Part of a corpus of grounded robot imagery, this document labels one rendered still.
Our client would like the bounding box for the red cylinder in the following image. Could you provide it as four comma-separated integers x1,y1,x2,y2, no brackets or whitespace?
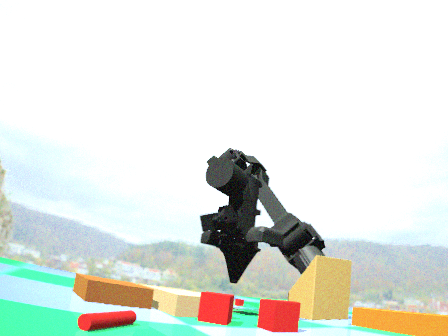
77,310,136,331

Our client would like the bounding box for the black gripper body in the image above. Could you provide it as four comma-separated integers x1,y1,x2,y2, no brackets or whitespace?
200,200,284,248

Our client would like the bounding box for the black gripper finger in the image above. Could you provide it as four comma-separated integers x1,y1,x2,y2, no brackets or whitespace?
215,245,233,283
228,245,261,283

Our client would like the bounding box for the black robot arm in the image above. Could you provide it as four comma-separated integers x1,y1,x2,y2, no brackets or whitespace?
199,148,326,275

